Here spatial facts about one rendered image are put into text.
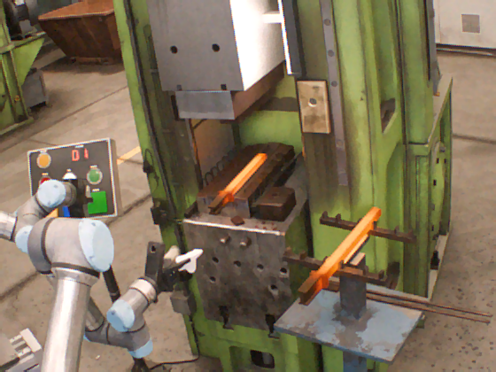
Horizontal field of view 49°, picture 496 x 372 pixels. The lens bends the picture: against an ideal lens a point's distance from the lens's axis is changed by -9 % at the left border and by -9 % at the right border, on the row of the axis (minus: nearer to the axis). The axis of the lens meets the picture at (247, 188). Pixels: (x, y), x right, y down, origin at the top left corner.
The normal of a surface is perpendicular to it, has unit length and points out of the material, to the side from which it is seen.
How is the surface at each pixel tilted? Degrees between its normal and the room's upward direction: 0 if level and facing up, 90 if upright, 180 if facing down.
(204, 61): 90
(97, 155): 60
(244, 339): 90
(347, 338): 0
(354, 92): 90
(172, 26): 90
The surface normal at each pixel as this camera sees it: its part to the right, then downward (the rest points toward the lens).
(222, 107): -0.42, 0.47
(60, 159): -0.07, -0.04
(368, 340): -0.14, -0.88
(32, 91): 0.72, 0.22
